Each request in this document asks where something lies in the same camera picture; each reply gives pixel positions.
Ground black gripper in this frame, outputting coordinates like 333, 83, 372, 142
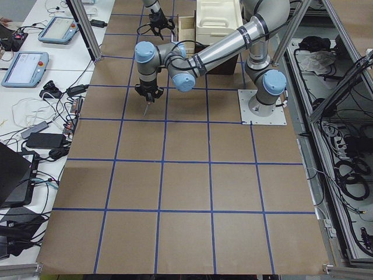
149, 9, 175, 40
135, 80, 164, 103

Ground grey orange scissors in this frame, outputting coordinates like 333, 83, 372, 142
143, 100, 152, 116

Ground light wooden pull-out drawer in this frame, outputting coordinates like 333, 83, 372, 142
171, 16, 195, 58

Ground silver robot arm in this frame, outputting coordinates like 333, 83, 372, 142
135, 1, 290, 103
143, 0, 175, 40

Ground dark wooden drawer cabinet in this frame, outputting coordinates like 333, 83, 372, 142
195, 45, 238, 75

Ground cream plastic tray lid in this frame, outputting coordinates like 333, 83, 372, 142
195, 0, 242, 46

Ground small black power brick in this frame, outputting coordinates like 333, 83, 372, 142
90, 19, 107, 28

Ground upper blue teach pendant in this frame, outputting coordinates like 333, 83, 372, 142
38, 16, 78, 44

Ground blue teach pendant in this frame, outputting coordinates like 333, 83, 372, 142
1, 51, 49, 88
38, 16, 78, 44

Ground lower blue teach pendant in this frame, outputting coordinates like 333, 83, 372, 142
1, 51, 49, 88

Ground black power adapter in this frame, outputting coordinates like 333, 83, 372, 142
26, 133, 66, 149

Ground black laptop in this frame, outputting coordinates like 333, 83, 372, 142
1, 144, 39, 208

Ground white crumpled cloth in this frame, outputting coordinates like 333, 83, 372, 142
300, 51, 336, 75

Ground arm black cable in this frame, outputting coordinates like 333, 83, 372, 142
136, 22, 153, 36

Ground aluminium frame post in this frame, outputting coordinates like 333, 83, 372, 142
66, 0, 102, 63

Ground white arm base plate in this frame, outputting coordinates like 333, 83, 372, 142
238, 89, 287, 125

